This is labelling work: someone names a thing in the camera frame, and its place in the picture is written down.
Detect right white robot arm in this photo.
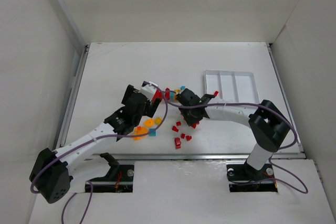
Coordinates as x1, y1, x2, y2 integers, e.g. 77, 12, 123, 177
176, 89, 292, 171

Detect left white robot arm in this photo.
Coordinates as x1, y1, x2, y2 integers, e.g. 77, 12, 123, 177
29, 82, 164, 204

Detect red rounded lego assembly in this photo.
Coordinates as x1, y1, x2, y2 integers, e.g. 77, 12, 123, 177
152, 90, 163, 102

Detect teal and yellow lego assembly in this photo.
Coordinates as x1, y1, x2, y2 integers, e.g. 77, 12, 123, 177
164, 86, 185, 102

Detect yellow 2x2 lego brick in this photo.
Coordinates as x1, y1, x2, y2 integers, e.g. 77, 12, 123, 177
154, 117, 162, 125

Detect orange D-shaped lego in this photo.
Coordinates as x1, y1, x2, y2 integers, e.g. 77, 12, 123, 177
143, 118, 154, 128

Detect orange lego pile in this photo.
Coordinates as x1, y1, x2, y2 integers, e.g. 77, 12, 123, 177
133, 126, 148, 141

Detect teal 2x2 lego brick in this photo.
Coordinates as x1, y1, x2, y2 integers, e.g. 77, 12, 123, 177
149, 129, 156, 136

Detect white sorting tray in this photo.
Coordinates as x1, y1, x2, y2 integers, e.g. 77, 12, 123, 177
205, 70, 260, 103

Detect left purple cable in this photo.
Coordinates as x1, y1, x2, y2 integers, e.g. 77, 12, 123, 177
30, 83, 182, 224

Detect purple cable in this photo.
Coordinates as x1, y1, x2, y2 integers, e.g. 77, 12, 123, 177
162, 90, 308, 195
30, 83, 182, 224

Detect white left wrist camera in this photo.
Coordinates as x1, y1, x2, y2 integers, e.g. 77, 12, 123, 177
139, 81, 158, 102

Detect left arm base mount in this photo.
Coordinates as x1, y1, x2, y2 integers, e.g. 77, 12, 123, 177
89, 153, 135, 193

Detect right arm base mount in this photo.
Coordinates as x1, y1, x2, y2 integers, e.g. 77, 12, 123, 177
226, 164, 278, 193

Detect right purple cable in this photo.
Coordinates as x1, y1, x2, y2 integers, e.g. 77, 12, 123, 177
162, 90, 308, 195

